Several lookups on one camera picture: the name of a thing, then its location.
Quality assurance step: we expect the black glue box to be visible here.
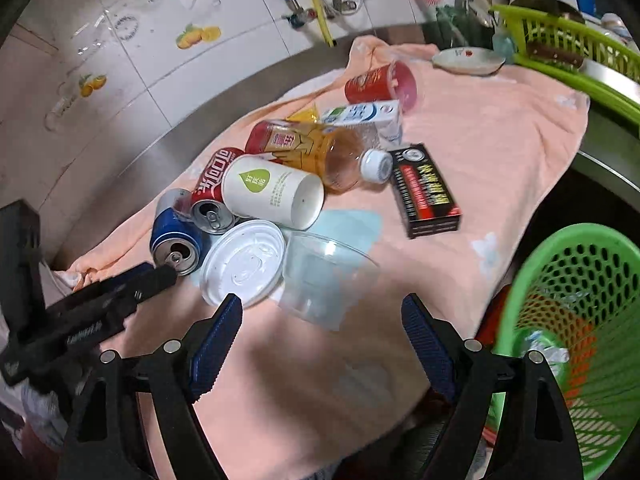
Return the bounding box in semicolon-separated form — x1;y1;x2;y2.
390;143;462;240

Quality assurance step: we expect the peach pink towel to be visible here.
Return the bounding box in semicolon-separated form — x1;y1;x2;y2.
54;34;591;480

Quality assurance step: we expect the blue and white can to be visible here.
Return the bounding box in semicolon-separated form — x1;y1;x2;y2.
150;188;204;276

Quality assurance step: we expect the amber tea bottle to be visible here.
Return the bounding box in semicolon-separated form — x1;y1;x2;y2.
244;120;393;194

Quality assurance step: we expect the kitchen knife in rack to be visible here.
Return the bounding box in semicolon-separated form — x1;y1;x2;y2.
526;41;639;84

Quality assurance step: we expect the yellow snack wrapper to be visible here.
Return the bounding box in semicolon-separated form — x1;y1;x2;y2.
285;105;320;124

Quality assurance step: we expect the clear plastic cup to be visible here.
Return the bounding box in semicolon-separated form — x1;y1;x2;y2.
279;232;380;332

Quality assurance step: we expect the white paper cup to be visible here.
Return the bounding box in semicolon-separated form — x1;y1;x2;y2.
221;155;324;230

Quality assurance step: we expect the yellow hose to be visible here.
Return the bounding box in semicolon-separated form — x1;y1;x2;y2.
297;0;336;49

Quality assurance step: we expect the white milk carton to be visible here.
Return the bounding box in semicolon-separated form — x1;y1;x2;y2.
320;100;402;150

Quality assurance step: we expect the white ceramic plate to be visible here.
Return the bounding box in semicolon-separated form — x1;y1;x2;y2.
432;47;506;76

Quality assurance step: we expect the red cola can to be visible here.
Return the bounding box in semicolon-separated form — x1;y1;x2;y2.
190;148;244;235

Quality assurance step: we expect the red plastic cup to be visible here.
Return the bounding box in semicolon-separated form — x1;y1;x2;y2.
344;61;418;113

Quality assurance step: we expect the green utensil holder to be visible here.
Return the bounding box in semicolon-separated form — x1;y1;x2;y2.
436;6;495;50

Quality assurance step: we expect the white paper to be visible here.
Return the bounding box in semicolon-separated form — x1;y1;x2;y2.
523;330;570;375

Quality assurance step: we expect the white plastic lid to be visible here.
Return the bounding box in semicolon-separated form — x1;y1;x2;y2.
200;220;285;309

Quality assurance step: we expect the green dish rack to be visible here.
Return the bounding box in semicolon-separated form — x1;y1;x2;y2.
492;4;639;124

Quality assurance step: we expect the green perforated trash basket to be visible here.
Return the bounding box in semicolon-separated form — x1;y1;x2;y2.
494;223;639;479

